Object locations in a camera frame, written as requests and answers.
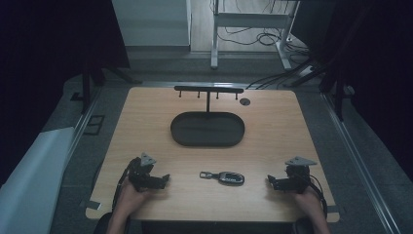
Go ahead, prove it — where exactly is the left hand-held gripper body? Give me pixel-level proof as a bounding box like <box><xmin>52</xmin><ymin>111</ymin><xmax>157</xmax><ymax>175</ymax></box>
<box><xmin>128</xmin><ymin>152</ymin><xmax>164</xmax><ymax>193</ymax></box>

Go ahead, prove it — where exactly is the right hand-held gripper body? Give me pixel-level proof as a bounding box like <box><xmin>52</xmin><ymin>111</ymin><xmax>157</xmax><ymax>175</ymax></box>
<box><xmin>280</xmin><ymin>156</ymin><xmax>319</xmax><ymax>195</ymax></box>

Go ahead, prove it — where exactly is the person's left hand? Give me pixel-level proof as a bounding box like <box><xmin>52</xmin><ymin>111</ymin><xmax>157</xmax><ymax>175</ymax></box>
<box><xmin>117</xmin><ymin>177</ymin><xmax>151</xmax><ymax>216</ymax></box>

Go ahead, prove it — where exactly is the person's right hand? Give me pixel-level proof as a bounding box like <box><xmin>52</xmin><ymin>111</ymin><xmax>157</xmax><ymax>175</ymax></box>
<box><xmin>292</xmin><ymin>187</ymin><xmax>322</xmax><ymax>217</ymax></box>

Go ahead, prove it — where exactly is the black car key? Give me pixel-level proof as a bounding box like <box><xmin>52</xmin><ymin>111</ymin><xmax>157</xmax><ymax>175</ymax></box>
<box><xmin>199</xmin><ymin>171</ymin><xmax>245</xmax><ymax>187</ymax></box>

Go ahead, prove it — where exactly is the black key rack with tray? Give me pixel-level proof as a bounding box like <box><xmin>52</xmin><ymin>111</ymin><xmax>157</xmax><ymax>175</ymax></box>
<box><xmin>169</xmin><ymin>85</ymin><xmax>246</xmax><ymax>148</ymax></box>

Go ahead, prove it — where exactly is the black metal stand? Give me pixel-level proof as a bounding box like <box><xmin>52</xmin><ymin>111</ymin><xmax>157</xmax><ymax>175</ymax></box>
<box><xmin>69</xmin><ymin>59</ymin><xmax>143</xmax><ymax>115</ymax></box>
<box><xmin>285</xmin><ymin>55</ymin><xmax>357</xmax><ymax>123</ymax></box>

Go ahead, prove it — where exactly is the white power strip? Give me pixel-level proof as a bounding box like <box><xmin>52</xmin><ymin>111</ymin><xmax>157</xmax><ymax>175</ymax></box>
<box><xmin>297</xmin><ymin>64</ymin><xmax>316</xmax><ymax>78</ymax></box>

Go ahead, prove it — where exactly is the white rolled sheet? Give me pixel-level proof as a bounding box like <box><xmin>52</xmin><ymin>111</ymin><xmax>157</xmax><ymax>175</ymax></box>
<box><xmin>0</xmin><ymin>126</ymin><xmax>76</xmax><ymax>234</ymax></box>

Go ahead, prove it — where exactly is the white cabinet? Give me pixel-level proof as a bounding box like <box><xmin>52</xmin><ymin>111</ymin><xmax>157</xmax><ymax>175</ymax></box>
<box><xmin>111</xmin><ymin>0</ymin><xmax>193</xmax><ymax>48</ymax></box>

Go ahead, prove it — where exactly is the left hand-held gripper cable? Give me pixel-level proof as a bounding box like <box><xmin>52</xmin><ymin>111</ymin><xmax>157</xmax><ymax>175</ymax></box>
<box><xmin>111</xmin><ymin>158</ymin><xmax>139</xmax><ymax>211</ymax></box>

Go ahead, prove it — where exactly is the hand-held gripper cable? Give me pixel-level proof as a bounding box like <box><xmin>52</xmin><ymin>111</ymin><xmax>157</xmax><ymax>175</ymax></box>
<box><xmin>308</xmin><ymin>175</ymin><xmax>329</xmax><ymax>219</ymax></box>
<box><xmin>111</xmin><ymin>158</ymin><xmax>139</xmax><ymax>211</ymax></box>

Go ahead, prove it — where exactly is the right hand-held gripper cable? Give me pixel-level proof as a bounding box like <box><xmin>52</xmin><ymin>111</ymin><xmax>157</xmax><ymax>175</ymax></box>
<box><xmin>308</xmin><ymin>175</ymin><xmax>329</xmax><ymax>219</ymax></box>

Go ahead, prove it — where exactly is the aluminium floor rail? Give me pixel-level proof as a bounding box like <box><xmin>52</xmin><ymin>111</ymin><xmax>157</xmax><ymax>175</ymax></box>
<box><xmin>319</xmin><ymin>92</ymin><xmax>403</xmax><ymax>234</ymax></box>
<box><xmin>66</xmin><ymin>86</ymin><xmax>105</xmax><ymax>164</ymax></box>

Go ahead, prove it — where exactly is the bundle of black floor cables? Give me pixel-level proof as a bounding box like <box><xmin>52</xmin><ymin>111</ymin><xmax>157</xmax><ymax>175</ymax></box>
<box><xmin>212</xmin><ymin>0</ymin><xmax>322</xmax><ymax>91</ymax></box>

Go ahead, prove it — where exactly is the white metal desk frame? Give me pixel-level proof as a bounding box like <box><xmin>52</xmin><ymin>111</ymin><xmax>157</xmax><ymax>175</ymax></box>
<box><xmin>209</xmin><ymin>0</ymin><xmax>300</xmax><ymax>71</ymax></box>

